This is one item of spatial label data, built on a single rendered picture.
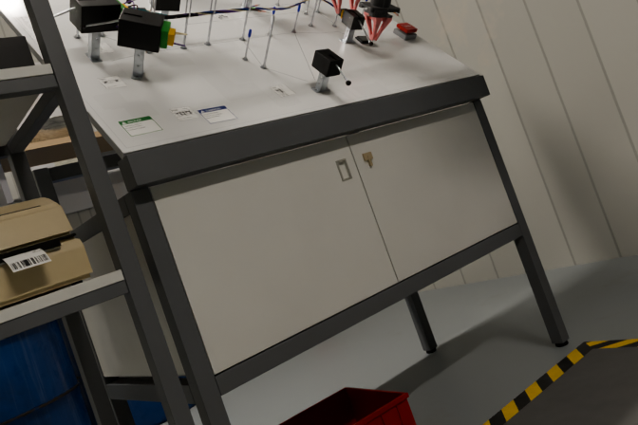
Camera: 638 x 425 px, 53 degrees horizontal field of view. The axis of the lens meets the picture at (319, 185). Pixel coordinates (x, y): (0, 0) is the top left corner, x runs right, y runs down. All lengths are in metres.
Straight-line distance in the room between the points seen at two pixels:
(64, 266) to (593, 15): 2.36
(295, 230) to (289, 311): 0.19
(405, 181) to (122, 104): 0.75
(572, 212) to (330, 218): 1.80
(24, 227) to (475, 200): 1.21
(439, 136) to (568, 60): 1.27
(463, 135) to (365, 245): 0.54
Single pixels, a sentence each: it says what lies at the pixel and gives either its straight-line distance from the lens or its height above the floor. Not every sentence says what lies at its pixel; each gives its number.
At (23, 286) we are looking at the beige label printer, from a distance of 1.20.
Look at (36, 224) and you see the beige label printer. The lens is 1.26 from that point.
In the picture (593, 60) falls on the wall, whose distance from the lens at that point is 2.98.
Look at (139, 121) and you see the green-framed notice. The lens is 1.38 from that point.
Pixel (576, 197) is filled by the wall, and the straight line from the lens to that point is 3.11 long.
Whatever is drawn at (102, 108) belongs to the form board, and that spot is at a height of 0.99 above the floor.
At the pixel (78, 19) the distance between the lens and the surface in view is 1.53.
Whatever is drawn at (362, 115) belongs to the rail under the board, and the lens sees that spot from 1.62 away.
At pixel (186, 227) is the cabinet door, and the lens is 1.33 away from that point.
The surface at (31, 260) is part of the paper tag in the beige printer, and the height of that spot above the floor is 0.72.
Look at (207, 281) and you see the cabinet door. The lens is 1.33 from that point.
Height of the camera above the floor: 0.63
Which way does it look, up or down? 2 degrees up
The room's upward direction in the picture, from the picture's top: 20 degrees counter-clockwise
